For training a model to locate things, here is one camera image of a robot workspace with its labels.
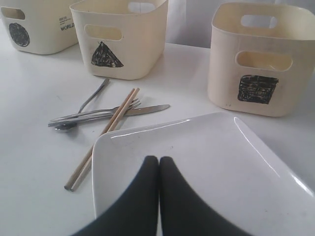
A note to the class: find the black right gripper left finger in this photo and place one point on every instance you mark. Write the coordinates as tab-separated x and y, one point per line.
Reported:
135	212

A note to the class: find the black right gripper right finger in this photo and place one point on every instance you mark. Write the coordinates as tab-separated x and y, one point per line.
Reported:
183	212

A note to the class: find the steel table knife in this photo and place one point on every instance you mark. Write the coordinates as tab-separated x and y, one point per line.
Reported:
139	111

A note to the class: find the steel fork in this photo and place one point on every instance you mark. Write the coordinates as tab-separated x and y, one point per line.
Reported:
101	113

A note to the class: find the steel spoon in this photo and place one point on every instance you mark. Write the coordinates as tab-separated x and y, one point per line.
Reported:
68	127

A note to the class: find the white rectangular plate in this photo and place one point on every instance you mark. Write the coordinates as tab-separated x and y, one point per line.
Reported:
225	163

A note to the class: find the cream bin with square mark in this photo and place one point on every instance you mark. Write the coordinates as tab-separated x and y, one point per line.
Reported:
262	57

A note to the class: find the cream bin with triangle mark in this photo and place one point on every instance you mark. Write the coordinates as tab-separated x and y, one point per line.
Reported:
117	42

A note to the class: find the cream bin with circle mark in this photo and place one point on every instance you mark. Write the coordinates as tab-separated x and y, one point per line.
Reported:
39	26

